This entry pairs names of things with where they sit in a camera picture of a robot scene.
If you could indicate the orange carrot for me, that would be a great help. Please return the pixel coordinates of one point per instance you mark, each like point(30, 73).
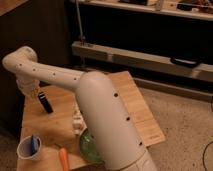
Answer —
point(63, 156)

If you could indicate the upper wooden shelf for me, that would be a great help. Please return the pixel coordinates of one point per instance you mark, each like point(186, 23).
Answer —
point(148, 9)

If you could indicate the green glass bowl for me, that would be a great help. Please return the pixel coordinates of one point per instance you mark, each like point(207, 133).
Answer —
point(88, 149)

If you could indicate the black handle on beam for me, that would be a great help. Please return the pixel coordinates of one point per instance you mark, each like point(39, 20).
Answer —
point(188, 64)

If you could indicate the metal vertical rod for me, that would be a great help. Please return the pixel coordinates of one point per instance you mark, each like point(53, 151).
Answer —
point(82, 38)

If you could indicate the wooden table board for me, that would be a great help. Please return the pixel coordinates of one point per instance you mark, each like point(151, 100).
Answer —
point(56, 128)

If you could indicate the blue marker in cup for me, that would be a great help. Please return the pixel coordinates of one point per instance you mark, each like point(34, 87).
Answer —
point(34, 144)

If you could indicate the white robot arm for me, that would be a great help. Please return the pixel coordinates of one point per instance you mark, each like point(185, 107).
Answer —
point(105, 114)

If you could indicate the long wooden shelf beam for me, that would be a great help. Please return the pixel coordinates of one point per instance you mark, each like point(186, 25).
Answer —
point(141, 60)

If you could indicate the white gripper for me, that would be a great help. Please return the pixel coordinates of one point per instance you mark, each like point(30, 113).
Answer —
point(77, 119)

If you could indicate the white paper cup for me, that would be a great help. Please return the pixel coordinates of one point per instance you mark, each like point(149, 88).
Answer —
point(24, 149)

